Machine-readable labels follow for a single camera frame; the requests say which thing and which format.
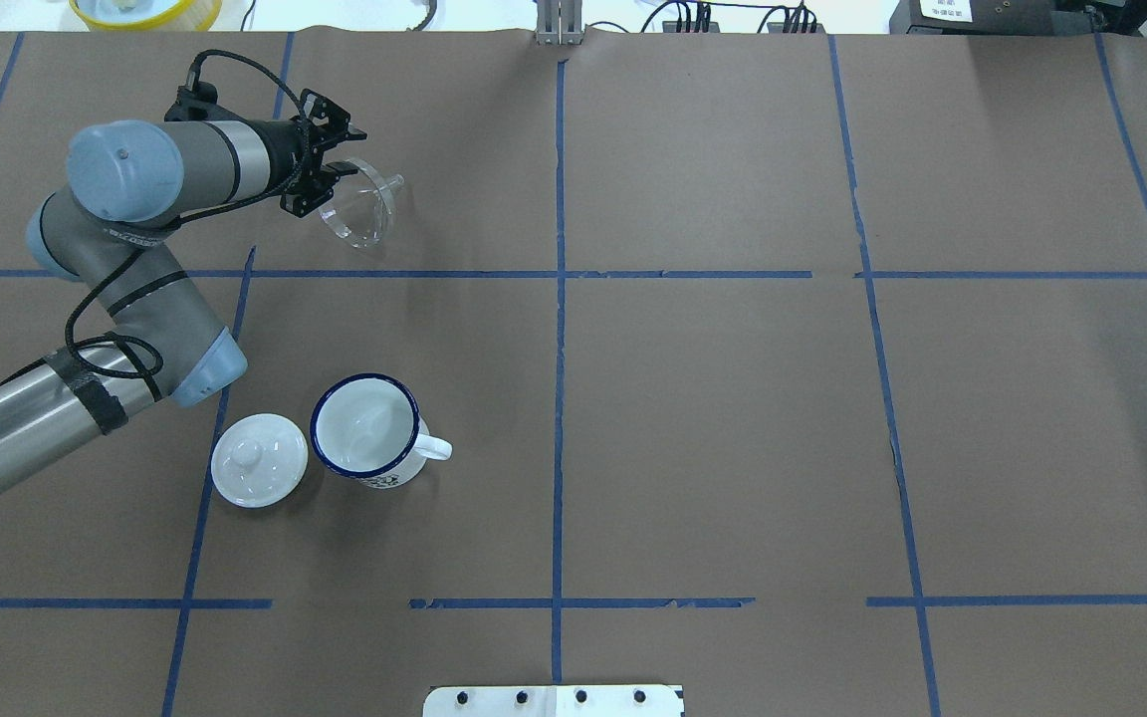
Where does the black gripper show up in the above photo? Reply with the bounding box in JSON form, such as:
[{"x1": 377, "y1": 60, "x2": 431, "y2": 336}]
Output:
[{"x1": 265, "y1": 119, "x2": 360, "y2": 216}]

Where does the clear plastic funnel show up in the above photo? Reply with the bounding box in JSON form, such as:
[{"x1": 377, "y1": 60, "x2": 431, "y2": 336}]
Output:
[{"x1": 317, "y1": 157, "x2": 408, "y2": 249}]

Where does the white enamel mug lid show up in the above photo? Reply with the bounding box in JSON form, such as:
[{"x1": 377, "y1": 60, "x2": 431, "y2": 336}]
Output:
[{"x1": 209, "y1": 413, "x2": 309, "y2": 509}]

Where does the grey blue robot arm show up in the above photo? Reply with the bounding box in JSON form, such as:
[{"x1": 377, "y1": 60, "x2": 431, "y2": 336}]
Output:
[{"x1": 0, "y1": 111, "x2": 365, "y2": 494}]

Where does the white enamel mug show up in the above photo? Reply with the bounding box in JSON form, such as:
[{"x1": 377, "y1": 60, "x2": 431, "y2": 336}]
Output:
[{"x1": 310, "y1": 372, "x2": 454, "y2": 490}]

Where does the yellow rimmed bowl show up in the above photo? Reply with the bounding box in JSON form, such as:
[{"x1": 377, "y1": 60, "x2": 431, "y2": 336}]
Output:
[{"x1": 68, "y1": 1, "x2": 224, "y2": 32}]

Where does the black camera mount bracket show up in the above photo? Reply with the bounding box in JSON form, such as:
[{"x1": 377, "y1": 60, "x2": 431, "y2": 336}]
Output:
[{"x1": 295, "y1": 88, "x2": 368, "y2": 151}]

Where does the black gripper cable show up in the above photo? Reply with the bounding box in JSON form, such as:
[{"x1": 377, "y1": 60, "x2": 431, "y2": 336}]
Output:
[{"x1": 64, "y1": 48, "x2": 321, "y2": 404}]

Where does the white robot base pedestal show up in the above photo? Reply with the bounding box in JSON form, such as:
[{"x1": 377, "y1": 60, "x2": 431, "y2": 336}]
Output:
[{"x1": 422, "y1": 684, "x2": 686, "y2": 716}]

